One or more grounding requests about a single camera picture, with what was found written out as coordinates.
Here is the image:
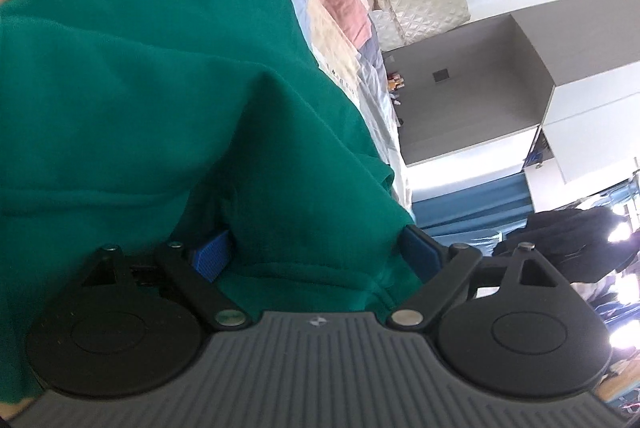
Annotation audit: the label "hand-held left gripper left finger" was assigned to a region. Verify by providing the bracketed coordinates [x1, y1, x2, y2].
[81, 230, 254, 332]

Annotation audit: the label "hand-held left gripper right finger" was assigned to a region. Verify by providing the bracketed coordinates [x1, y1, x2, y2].
[387, 224, 571, 333]

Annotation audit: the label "green hoodie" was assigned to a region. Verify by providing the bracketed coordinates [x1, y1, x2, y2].
[0, 0, 427, 405]

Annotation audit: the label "dark hanging clothes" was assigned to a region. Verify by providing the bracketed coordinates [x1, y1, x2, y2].
[492, 205, 635, 285]

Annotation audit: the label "blue curtain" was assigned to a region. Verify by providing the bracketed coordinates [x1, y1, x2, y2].
[412, 170, 537, 245]

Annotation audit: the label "row of cosmetic bottles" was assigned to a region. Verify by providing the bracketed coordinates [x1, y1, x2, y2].
[386, 72, 407, 110]

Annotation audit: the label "patchwork bed quilt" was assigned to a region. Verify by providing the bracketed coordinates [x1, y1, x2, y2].
[0, 0, 417, 220]

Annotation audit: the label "grey wall cabinet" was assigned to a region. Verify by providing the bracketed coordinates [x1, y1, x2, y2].
[382, 0, 640, 185]

